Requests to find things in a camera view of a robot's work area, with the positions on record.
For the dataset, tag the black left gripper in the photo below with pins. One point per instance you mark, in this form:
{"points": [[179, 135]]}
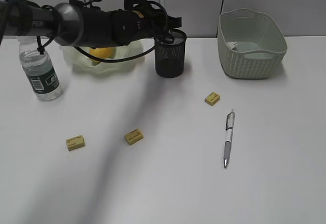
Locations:
{"points": [[142, 22]]}

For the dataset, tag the yellow mango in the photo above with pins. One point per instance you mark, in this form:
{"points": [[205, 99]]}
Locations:
{"points": [[102, 53]]}

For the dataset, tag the clear water bottle green label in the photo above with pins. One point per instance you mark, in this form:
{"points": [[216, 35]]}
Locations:
{"points": [[39, 70]]}

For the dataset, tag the waste paper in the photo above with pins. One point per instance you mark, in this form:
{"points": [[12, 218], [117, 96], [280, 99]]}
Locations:
{"points": [[233, 46]]}

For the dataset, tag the yellow eraser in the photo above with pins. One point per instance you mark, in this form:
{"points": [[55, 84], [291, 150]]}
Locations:
{"points": [[133, 137], [75, 142], [212, 98]]}

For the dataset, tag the grey grip ballpoint pen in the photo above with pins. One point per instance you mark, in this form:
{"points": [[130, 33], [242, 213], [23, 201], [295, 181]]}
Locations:
{"points": [[229, 135]]}

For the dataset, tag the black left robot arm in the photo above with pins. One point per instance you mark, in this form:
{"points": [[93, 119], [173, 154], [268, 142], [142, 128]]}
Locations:
{"points": [[73, 24]]}

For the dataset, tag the black mesh pen holder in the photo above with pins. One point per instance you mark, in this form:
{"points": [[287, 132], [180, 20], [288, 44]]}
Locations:
{"points": [[169, 58]]}

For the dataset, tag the pale green woven basket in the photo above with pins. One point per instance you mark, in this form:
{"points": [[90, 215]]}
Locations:
{"points": [[261, 44]]}

